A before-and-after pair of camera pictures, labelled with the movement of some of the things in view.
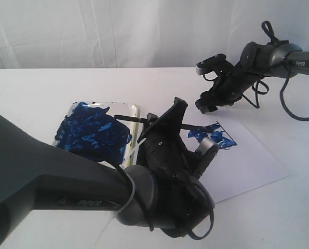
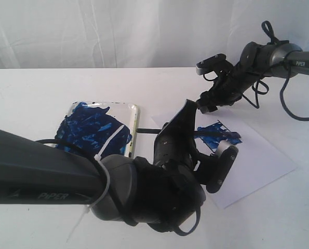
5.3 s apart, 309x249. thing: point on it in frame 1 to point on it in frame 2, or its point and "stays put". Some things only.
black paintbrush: (185, 127) to (151, 130)
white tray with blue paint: (90, 128) stays put
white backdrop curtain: (32, 34) stays put
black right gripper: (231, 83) stays put
